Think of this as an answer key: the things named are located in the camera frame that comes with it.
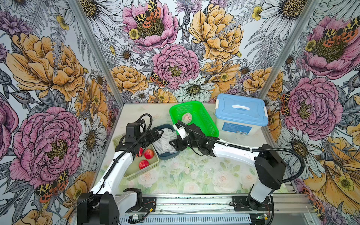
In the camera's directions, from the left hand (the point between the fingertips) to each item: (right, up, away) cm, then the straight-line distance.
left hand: (158, 138), depth 83 cm
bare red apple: (-7, -10, +5) cm, 13 cm away
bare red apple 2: (-9, -15, +1) cm, 18 cm away
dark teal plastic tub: (+5, -11, +3) cm, 12 cm away
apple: (+17, +11, +22) cm, 29 cm away
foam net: (+2, -5, +2) cm, 5 cm away
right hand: (+9, -2, 0) cm, 10 cm away
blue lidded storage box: (+51, +14, +9) cm, 54 cm away
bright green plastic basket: (+27, +13, +29) cm, 42 cm away
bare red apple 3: (-12, -9, +8) cm, 17 cm away
